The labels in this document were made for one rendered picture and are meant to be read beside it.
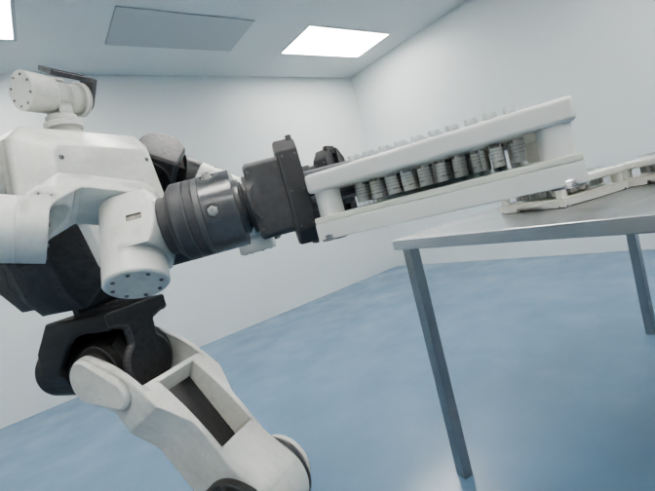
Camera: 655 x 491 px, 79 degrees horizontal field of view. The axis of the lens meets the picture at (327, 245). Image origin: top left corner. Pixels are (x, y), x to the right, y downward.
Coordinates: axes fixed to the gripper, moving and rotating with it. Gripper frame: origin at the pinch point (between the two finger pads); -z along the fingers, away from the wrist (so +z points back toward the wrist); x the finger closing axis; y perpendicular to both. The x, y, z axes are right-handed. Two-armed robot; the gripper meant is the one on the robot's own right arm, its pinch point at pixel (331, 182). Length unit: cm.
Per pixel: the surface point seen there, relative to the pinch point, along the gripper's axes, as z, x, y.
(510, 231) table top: -46, 19, -44
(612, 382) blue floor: -115, 106, -109
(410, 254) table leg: -33, 23, -83
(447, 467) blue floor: -29, 105, -92
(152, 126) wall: 102, -138, -392
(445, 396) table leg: -33, 74, -83
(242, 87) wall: 0, -177, -450
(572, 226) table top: -52, 19, -30
